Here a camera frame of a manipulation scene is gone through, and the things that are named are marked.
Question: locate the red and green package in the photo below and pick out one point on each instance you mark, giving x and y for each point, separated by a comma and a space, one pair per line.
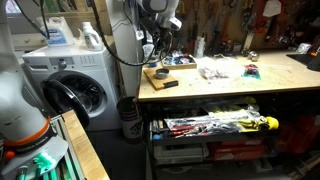
251, 71

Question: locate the shiny metal bell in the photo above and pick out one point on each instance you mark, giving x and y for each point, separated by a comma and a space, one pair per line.
254, 56

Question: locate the wooden top workbench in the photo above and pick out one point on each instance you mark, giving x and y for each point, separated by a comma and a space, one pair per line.
283, 78

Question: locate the green clamp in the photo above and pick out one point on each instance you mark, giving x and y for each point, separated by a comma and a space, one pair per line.
43, 162

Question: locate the black mat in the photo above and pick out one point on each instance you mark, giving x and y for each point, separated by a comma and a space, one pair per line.
305, 60

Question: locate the white storage bin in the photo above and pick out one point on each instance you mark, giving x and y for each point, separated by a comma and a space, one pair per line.
180, 154

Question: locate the white trash bin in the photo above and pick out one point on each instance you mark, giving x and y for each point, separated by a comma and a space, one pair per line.
129, 120

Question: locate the red box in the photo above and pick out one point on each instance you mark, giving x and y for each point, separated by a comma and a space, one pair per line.
236, 150

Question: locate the small white device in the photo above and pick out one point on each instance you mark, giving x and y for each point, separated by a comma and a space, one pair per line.
303, 48

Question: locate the black workbench drawer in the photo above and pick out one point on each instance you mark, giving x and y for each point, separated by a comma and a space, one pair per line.
206, 140

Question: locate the large white detergent jug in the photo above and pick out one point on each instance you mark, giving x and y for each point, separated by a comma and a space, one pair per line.
58, 33

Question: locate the white pillar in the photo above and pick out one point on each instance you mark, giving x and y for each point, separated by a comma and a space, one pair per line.
125, 60

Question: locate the wooden board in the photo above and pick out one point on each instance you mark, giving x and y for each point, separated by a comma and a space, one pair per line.
156, 83

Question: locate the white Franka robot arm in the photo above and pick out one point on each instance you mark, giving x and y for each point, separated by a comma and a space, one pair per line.
20, 110

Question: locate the light wooden robot table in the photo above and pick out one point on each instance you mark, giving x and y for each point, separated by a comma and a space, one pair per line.
83, 146

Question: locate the white front-load washing machine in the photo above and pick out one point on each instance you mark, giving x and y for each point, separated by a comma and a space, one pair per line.
76, 86

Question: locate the white spray bottle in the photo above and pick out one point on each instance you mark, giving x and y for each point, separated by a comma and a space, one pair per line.
200, 47

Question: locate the wooden tray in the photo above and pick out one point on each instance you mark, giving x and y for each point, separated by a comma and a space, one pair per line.
179, 66

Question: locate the blue round object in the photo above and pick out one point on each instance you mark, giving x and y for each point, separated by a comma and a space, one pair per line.
152, 64

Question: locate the crumpled clear plastic bag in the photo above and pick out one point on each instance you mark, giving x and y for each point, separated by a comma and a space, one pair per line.
218, 68

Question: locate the clear bag of hand tools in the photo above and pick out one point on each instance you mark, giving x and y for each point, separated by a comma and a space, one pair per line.
213, 123

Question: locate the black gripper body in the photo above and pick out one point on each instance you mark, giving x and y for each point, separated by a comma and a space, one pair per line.
159, 31

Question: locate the small white detergent bottle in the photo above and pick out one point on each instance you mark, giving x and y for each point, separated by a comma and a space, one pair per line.
90, 37

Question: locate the black flat rectangular block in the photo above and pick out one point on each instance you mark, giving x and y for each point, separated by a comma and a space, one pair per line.
170, 84

